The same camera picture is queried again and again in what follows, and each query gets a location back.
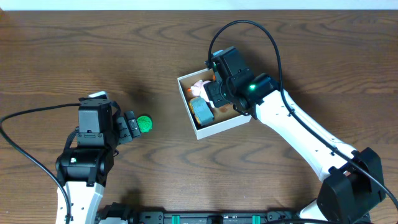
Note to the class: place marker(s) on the yellow grey toy truck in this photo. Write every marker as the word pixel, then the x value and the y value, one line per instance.
pixel 201 111

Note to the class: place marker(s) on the pink plush pig toy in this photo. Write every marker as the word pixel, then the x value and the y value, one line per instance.
pixel 198 90

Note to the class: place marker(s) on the white cardboard box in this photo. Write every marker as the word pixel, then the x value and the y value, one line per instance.
pixel 222 121

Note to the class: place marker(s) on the brown plush toy with carrot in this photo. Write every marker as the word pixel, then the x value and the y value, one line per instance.
pixel 225 109

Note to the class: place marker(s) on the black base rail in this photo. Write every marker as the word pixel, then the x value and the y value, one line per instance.
pixel 119 213

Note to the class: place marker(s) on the green round ridged toy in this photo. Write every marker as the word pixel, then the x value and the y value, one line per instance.
pixel 145 123

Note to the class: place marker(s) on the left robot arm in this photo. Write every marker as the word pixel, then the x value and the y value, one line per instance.
pixel 88 156

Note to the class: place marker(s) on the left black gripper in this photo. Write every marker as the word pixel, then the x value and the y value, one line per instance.
pixel 123 128

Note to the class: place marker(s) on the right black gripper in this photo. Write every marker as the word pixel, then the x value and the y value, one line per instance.
pixel 214 89

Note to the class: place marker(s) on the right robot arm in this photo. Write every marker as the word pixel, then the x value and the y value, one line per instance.
pixel 352 181

